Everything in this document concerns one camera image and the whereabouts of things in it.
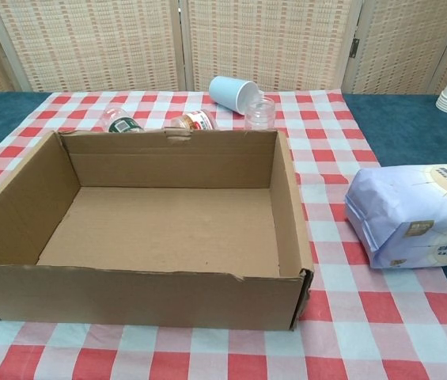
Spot white tissue pack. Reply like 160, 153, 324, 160
344, 161, 447, 270

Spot open brown cardboard box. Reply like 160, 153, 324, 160
0, 128, 314, 332

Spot red white checkered tablecloth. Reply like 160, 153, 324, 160
0, 89, 447, 380

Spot red label plastic jar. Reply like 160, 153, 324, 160
170, 109, 219, 131

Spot clear empty plastic jar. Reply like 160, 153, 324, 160
244, 97, 277, 131

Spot white plastic cup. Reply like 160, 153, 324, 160
209, 75, 264, 116

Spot green label plastic jar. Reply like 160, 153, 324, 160
100, 105, 146, 134

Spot woven bamboo folding screen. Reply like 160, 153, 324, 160
0, 0, 447, 100

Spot teal table cover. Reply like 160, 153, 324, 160
0, 90, 447, 380

